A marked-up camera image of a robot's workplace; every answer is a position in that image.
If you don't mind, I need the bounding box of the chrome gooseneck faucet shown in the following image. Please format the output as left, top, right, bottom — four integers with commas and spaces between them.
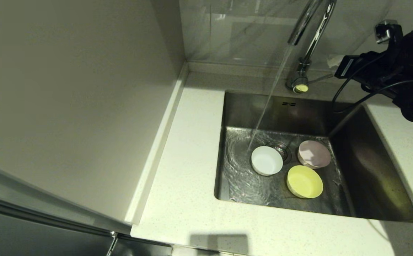
285, 0, 337, 95

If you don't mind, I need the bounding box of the pink plastic bowl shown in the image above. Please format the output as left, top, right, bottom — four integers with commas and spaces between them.
297, 140, 332, 169

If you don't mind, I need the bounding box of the white plastic bowl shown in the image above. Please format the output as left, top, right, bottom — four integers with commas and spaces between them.
251, 146, 284, 176

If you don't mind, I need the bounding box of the yellow plastic bowl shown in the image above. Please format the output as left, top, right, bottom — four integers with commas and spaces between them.
286, 165, 324, 199

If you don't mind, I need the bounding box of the stainless steel sink basin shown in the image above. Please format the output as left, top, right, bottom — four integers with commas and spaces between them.
214, 91, 413, 224

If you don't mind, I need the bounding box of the round metal drain strainer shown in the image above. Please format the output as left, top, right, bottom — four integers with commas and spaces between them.
267, 141, 292, 164

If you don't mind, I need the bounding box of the grey tall cabinet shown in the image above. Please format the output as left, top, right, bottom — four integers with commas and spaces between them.
0, 0, 186, 256

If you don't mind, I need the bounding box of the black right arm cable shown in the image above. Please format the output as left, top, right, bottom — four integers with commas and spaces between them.
332, 53, 413, 114

